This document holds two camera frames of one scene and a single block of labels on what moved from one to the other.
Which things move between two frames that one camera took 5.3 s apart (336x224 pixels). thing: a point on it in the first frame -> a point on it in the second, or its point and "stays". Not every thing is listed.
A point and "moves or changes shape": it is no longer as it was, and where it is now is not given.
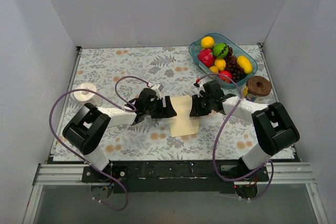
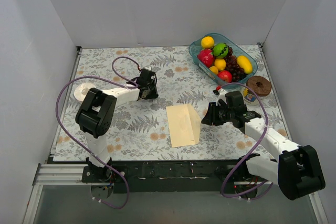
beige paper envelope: (182, 124) moves or changes shape
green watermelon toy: (220, 50) stays
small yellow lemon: (220, 63) stays
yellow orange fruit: (207, 42) stays
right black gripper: (200, 105) -> (212, 115)
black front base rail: (169, 176) stays
